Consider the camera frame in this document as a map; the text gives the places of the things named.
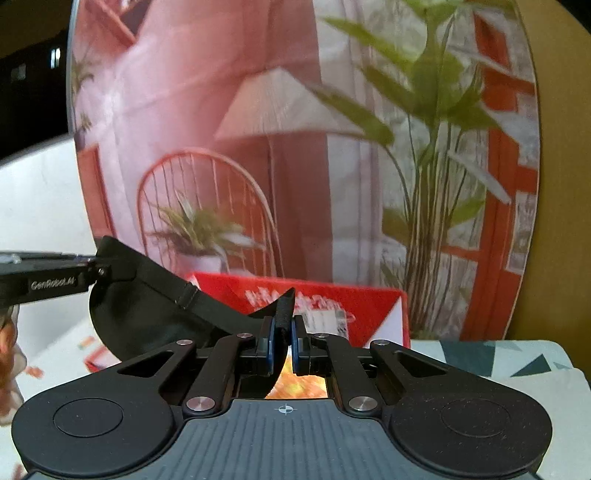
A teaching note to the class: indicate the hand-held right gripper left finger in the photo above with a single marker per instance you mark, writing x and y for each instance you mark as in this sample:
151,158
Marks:
269,346

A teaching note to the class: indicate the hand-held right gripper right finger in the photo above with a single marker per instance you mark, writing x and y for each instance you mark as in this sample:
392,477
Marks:
298,346

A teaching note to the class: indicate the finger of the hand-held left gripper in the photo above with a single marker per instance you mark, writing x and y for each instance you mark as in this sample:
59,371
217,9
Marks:
94,267

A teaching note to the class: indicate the black eye mask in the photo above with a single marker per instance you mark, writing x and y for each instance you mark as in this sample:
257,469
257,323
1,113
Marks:
138,318

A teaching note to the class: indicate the red strawberry cardboard box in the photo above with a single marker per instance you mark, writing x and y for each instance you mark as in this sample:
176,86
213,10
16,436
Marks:
369,314

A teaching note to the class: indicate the orange white plush toy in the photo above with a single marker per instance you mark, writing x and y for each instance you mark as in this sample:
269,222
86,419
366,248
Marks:
8,364

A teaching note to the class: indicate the patterned tablecloth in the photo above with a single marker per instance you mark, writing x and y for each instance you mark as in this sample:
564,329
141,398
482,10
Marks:
485,360

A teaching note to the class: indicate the printed room backdrop cloth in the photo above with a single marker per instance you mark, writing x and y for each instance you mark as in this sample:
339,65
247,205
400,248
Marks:
207,115

